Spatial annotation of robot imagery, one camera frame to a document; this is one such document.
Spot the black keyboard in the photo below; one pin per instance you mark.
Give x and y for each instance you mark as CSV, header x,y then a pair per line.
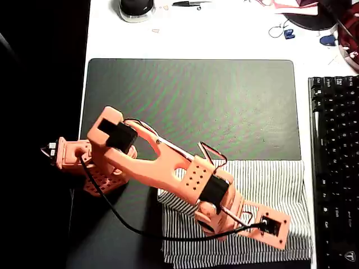
x,y
336,168

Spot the dark grey desk mat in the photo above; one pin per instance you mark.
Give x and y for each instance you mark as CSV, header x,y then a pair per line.
x,y
196,112

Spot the black tweezers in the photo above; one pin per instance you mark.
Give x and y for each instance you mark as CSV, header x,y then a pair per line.
x,y
182,3

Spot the striped grey cloth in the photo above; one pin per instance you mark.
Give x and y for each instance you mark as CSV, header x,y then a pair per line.
x,y
266,182

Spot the small blue clip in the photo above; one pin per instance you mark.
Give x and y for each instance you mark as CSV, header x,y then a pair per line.
x,y
288,34

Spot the black round object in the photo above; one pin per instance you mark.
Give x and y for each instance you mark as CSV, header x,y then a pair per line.
x,y
308,21

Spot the orange framed wrist camera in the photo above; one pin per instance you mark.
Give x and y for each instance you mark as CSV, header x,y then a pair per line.
x,y
283,224

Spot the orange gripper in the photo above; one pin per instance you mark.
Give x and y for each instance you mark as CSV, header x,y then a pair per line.
x,y
211,225

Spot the black and silver mouse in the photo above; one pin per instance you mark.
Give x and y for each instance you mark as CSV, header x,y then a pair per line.
x,y
134,7

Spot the blue plastic piece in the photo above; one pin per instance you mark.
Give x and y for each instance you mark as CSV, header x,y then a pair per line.
x,y
326,40

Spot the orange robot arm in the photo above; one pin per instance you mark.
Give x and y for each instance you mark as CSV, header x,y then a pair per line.
x,y
146,171

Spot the dark red fabric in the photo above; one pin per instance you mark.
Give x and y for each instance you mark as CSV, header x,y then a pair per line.
x,y
350,22

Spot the orange perforated base plate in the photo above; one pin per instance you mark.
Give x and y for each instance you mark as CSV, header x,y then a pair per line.
x,y
106,183

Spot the pink paper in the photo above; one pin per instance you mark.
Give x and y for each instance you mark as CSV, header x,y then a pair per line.
x,y
283,4

